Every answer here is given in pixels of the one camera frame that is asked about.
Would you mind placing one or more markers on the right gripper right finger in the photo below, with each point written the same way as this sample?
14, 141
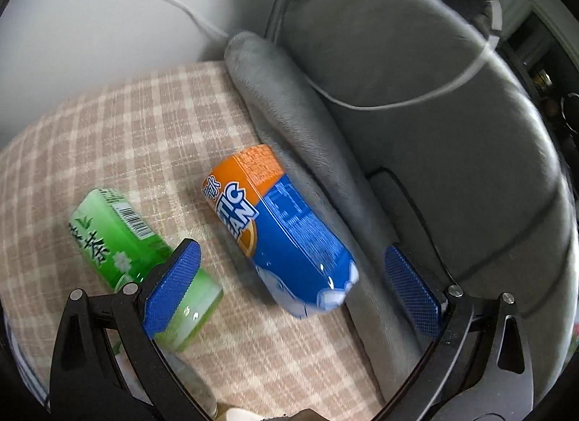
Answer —
477, 365

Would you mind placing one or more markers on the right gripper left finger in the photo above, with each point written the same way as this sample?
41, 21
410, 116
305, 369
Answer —
86, 382

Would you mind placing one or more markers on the blue orange Arctic Ocean cup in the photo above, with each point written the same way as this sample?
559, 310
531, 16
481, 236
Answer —
302, 263

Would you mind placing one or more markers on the green tea cup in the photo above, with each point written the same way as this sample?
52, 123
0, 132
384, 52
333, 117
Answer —
123, 249

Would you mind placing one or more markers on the plaid beige seat cover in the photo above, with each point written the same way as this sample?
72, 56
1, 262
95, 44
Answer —
154, 139

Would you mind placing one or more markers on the grey rolled blanket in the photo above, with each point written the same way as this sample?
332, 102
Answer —
293, 121

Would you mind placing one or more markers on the grey sofa backrest cushion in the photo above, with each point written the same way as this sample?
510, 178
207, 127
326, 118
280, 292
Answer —
457, 154

